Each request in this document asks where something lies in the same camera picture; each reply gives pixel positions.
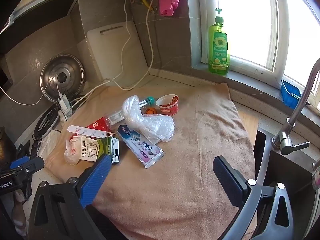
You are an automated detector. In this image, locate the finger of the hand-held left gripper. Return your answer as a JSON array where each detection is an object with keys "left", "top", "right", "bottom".
[
  {"left": 9, "top": 156, "right": 31, "bottom": 170},
  {"left": 16, "top": 156, "right": 45, "bottom": 176}
]

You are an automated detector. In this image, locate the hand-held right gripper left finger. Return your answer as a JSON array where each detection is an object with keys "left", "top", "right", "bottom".
[{"left": 27, "top": 154, "right": 112, "bottom": 240}]

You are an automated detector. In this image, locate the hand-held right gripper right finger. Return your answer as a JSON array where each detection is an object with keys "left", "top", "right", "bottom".
[{"left": 213, "top": 156, "right": 294, "bottom": 240}]

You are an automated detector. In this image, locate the toothpaste tube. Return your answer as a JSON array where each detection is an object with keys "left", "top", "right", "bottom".
[{"left": 117, "top": 124, "right": 165, "bottom": 169}]

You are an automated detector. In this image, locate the clear plastic bottle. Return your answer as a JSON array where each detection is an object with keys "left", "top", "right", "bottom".
[{"left": 103, "top": 96, "right": 157, "bottom": 128}]

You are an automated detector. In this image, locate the red and white cup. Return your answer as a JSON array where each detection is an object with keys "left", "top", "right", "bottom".
[{"left": 156, "top": 94, "right": 180, "bottom": 116}]

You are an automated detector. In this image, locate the person's left hand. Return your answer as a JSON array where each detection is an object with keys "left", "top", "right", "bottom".
[{"left": 12, "top": 190, "right": 27, "bottom": 221}]

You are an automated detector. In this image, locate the white paper towel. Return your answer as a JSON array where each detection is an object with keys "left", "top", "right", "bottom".
[{"left": 37, "top": 129, "right": 62, "bottom": 158}]

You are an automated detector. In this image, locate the green and white milk carton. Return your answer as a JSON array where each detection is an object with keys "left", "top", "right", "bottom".
[{"left": 79, "top": 136, "right": 113, "bottom": 163}]

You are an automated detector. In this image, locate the dark cigarette box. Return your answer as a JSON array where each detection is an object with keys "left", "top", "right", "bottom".
[{"left": 110, "top": 137, "right": 122, "bottom": 164}]

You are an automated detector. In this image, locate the crumpled white plastic bag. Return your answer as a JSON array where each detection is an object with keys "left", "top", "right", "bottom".
[{"left": 64, "top": 134, "right": 84, "bottom": 165}]

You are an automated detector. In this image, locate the beige towel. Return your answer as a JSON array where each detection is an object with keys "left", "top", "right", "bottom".
[{"left": 44, "top": 81, "right": 259, "bottom": 240}]

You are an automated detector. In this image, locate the long white slim package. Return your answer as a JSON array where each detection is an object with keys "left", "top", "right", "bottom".
[{"left": 67, "top": 125, "right": 119, "bottom": 138}]

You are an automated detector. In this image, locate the red snack packet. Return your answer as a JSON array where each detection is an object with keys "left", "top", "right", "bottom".
[{"left": 86, "top": 117, "right": 110, "bottom": 133}]

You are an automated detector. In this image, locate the steel sink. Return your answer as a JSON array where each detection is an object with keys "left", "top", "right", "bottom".
[{"left": 252, "top": 129, "right": 320, "bottom": 240}]

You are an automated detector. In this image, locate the wooden board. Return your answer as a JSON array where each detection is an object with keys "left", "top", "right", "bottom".
[{"left": 237, "top": 110, "right": 259, "bottom": 150}]

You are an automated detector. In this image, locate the clear plastic bag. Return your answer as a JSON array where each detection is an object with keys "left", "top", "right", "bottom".
[{"left": 122, "top": 95, "right": 175, "bottom": 143}]

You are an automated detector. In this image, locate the steel faucet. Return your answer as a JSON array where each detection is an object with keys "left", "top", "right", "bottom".
[{"left": 272, "top": 58, "right": 320, "bottom": 155}]

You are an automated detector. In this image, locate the blue sponge holder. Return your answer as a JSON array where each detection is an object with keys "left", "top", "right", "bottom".
[{"left": 280, "top": 79, "right": 302, "bottom": 109}]

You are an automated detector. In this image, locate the steel pot lid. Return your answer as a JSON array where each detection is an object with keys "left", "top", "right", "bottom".
[{"left": 40, "top": 53, "right": 85, "bottom": 103}]

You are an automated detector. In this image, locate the white cutting board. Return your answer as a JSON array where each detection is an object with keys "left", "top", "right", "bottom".
[{"left": 86, "top": 21, "right": 148, "bottom": 80}]

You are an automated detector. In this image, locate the green dish soap bottle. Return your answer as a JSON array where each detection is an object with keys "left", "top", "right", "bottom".
[{"left": 208, "top": 8, "right": 231, "bottom": 75}]

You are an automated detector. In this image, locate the dark range hood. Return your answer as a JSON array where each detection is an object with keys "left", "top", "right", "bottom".
[{"left": 0, "top": 0, "right": 83, "bottom": 34}]

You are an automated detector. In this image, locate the black ring stand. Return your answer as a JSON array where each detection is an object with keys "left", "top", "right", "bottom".
[{"left": 35, "top": 104, "right": 60, "bottom": 140}]

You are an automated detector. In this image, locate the white cable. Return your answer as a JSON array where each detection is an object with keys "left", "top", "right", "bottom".
[
  {"left": 110, "top": 0, "right": 159, "bottom": 91},
  {"left": 71, "top": 0, "right": 132, "bottom": 108},
  {"left": 0, "top": 75, "right": 63, "bottom": 106}
]

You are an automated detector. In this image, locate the white charger with cables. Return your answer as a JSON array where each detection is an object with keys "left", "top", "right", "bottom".
[{"left": 58, "top": 94, "right": 73, "bottom": 122}]

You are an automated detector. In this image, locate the white window frame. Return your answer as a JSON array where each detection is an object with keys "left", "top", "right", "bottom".
[{"left": 196, "top": 0, "right": 320, "bottom": 89}]

